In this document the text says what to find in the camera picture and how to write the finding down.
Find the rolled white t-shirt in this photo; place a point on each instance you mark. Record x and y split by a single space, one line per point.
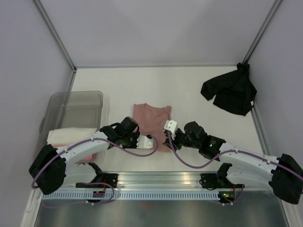
66 136

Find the dusty pink t-shirt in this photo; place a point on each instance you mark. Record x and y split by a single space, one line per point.
151 121

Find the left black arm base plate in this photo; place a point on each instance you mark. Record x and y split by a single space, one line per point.
101 181

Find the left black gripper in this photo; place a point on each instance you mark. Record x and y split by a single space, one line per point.
136 135

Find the rolled bright pink t-shirt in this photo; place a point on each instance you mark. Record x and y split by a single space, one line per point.
87 159

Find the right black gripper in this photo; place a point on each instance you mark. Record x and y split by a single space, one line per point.
174 141

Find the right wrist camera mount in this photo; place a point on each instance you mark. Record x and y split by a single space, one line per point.
170 127

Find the black t-shirt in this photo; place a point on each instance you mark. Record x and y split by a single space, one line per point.
232 91

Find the clear plastic bin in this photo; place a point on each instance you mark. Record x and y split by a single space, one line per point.
80 109

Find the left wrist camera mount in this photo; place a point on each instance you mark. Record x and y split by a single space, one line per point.
144 142

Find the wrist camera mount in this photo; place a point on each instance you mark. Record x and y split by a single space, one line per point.
170 127
144 142

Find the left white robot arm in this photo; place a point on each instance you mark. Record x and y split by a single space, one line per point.
48 169

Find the aluminium frame rail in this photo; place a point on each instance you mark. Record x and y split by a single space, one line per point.
156 179

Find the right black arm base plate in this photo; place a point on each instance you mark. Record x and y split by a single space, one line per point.
211 182

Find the white slotted cable duct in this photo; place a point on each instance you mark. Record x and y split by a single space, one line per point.
140 195

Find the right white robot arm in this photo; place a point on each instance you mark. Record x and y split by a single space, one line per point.
232 157

